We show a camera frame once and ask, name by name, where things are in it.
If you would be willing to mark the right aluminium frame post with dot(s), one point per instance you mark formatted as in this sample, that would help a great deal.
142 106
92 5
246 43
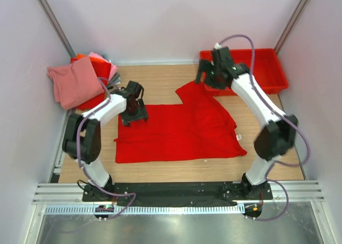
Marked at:
289 27

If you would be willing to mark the white slotted cable duct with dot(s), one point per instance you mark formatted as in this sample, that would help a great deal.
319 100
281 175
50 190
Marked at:
96 209

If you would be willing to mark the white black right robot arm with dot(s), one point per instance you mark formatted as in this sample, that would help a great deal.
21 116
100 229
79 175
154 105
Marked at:
277 130

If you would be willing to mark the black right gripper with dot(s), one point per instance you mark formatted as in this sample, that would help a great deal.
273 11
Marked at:
206 66

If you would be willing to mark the left aluminium frame post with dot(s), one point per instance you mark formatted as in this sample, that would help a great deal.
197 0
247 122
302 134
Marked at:
57 27

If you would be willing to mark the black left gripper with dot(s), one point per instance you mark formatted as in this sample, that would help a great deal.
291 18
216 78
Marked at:
141 113

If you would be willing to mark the red folded t shirt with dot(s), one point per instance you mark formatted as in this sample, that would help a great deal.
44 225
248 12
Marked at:
102 69

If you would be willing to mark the aluminium frame post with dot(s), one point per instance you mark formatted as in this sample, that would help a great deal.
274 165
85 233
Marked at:
57 27
289 27

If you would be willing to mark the grey folded t shirt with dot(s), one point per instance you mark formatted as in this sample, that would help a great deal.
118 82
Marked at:
114 81

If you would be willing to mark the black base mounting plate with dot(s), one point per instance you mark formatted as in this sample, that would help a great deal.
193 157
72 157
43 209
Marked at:
195 194

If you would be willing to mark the light pink folded t shirt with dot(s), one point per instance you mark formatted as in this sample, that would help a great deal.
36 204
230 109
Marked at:
113 69

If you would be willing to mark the red plastic tray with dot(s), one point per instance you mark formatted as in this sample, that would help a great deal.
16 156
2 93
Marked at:
267 71

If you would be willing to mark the orange folded t shirt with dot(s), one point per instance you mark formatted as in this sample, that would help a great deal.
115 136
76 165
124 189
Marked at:
79 56

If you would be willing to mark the red t shirt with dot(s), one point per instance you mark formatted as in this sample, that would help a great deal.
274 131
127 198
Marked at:
197 128
102 69

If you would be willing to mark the dusty pink folded t shirt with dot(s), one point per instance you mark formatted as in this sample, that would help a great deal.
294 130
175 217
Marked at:
75 83

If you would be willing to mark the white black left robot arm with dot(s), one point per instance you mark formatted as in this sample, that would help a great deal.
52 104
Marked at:
82 138

